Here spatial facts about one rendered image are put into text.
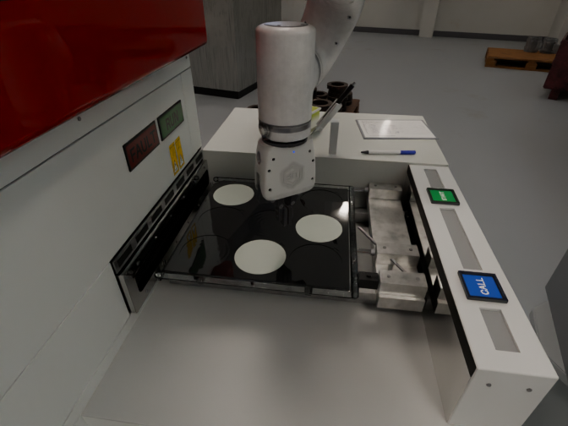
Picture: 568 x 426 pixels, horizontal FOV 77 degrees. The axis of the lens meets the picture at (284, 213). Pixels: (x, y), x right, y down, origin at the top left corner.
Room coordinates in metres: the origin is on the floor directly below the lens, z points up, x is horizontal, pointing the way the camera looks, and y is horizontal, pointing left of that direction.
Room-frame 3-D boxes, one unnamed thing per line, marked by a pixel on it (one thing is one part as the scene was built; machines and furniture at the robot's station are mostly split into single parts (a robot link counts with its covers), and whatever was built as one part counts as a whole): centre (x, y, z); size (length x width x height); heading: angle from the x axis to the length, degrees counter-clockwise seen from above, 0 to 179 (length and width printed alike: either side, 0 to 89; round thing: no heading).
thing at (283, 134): (0.55, 0.00, 1.15); 0.09 x 0.08 x 0.03; 118
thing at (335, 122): (0.85, -0.11, 1.03); 0.06 x 0.04 x 0.13; 82
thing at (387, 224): (0.61, -0.23, 0.87); 0.36 x 0.08 x 0.03; 172
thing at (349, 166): (1.00, -0.12, 0.89); 0.62 x 0.35 x 0.14; 82
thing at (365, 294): (0.50, -0.01, 0.84); 0.50 x 0.02 x 0.03; 82
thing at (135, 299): (0.64, 0.24, 0.89); 0.44 x 0.02 x 0.10; 172
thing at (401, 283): (0.45, -0.21, 0.89); 0.08 x 0.03 x 0.03; 82
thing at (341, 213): (0.63, 0.03, 0.90); 0.34 x 0.34 x 0.01; 82
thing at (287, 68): (0.55, 0.00, 1.23); 0.09 x 0.08 x 0.13; 157
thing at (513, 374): (0.51, -0.32, 0.89); 0.55 x 0.09 x 0.14; 172
